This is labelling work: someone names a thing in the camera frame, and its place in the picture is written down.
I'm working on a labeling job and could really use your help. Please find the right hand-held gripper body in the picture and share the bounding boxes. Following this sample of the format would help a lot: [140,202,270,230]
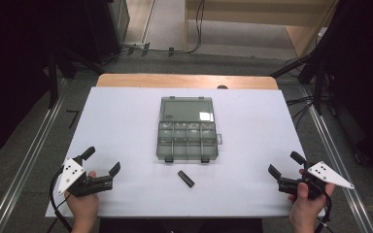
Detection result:
[277,160,356,200]

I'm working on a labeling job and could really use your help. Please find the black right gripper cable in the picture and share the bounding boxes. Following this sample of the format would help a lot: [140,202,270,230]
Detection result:
[315,193,334,233]

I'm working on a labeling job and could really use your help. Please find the wooden table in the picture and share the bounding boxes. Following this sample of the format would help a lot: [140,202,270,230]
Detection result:
[95,73,280,91]

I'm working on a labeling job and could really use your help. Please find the bundle of black cables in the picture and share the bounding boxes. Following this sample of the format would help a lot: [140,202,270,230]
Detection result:
[286,94,316,131]

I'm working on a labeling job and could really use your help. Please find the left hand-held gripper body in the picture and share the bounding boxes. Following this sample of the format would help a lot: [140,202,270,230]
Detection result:
[57,156,115,198]

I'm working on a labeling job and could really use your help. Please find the white table board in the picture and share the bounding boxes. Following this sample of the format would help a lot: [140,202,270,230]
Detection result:
[45,85,325,218]

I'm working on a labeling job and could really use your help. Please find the aluminium floor rail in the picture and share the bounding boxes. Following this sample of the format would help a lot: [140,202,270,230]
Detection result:
[0,79,68,233]
[299,84,373,233]

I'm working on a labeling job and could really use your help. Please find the person's left hand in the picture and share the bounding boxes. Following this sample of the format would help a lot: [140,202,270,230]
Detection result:
[64,170,101,228]

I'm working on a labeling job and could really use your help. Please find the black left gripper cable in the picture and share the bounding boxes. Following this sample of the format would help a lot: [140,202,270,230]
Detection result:
[49,167,76,233]

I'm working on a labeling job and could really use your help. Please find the light wooden bench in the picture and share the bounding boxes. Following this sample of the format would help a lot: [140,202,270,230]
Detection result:
[184,0,339,60]

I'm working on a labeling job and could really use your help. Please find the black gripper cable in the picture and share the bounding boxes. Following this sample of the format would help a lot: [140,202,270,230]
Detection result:
[315,193,334,233]
[49,167,76,233]

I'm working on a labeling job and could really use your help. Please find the person's right hand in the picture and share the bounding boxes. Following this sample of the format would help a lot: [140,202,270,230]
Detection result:
[288,168,336,229]

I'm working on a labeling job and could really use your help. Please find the black stand legs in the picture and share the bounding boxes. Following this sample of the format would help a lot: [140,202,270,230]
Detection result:
[270,28,341,115]

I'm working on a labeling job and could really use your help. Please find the black curtain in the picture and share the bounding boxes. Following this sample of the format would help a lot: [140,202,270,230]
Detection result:
[317,0,373,174]
[0,0,88,164]

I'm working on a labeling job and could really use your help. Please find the grey transparent compartment box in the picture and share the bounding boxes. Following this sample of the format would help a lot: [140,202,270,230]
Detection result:
[155,95,224,164]

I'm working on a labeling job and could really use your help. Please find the black floor cable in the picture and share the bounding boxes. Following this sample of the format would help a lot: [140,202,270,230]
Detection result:
[121,0,206,56]

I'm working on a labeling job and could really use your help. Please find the black cabinet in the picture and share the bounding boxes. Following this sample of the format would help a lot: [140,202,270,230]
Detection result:
[83,0,131,64]

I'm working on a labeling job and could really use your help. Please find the small black stick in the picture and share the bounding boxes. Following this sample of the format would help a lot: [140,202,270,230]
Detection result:
[177,170,196,188]

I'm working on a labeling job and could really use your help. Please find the person's dark clothing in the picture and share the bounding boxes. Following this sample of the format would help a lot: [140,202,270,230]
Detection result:
[97,217,264,233]

